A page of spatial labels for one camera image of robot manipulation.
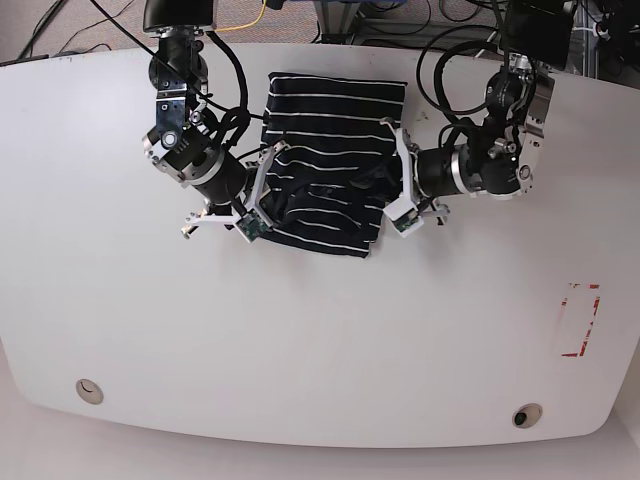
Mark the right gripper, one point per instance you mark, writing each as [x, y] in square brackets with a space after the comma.
[230, 188]

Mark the navy white striped t-shirt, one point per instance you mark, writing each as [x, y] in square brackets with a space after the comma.
[339, 166]

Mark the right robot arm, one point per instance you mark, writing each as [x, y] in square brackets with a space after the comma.
[188, 142]

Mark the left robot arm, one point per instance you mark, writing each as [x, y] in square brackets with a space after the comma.
[493, 148]

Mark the red tape rectangle marking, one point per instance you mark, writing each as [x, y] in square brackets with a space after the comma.
[578, 312]

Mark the left table grommet hole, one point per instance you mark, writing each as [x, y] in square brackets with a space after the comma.
[89, 392]

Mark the table grommet hole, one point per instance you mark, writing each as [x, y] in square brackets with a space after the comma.
[527, 416]
[89, 392]

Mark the right table grommet hole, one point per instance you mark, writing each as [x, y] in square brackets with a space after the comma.
[527, 416]

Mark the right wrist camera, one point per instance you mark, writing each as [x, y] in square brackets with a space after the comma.
[252, 226]

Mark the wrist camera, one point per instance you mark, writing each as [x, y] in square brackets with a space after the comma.
[252, 226]
[408, 223]

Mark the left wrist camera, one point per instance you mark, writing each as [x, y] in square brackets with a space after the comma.
[408, 223]

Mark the aluminium frame stand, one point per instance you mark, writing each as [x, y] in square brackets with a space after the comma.
[340, 20]

